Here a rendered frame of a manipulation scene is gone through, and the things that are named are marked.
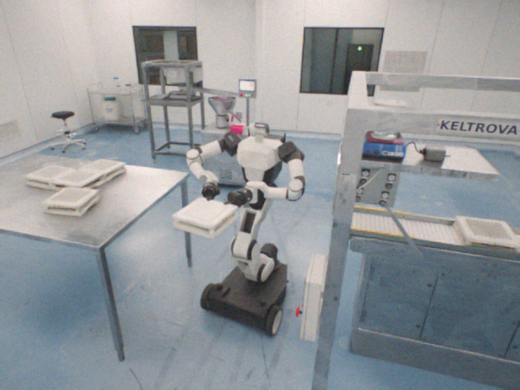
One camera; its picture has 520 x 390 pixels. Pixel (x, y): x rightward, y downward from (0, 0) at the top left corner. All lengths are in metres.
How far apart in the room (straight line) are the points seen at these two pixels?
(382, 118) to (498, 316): 1.63
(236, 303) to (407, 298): 1.11
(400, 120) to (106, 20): 7.47
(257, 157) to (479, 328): 1.61
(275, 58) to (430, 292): 5.54
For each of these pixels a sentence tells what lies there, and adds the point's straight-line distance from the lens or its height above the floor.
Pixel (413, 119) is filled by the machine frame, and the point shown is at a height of 1.73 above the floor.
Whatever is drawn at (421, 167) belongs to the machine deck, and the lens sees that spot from 1.80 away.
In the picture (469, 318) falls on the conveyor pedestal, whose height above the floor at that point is 0.48.
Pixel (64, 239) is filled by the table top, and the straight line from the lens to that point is 2.16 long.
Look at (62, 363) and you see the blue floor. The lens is 2.75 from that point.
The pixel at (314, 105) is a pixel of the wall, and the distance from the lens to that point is 7.04.
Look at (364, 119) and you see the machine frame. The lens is 1.04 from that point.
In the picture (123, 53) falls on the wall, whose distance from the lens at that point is 8.02.
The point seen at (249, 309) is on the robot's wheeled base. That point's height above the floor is 0.18.
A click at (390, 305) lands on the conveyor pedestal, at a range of 2.32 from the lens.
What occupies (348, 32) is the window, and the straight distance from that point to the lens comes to 6.93.
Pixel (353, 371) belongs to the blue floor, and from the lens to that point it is 2.54.
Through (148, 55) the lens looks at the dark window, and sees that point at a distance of 7.78.
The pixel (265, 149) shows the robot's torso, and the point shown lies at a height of 1.27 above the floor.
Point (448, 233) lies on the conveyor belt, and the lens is 2.21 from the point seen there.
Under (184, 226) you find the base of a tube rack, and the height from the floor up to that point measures 1.04.
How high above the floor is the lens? 1.94
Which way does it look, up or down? 25 degrees down
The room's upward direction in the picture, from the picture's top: 1 degrees clockwise
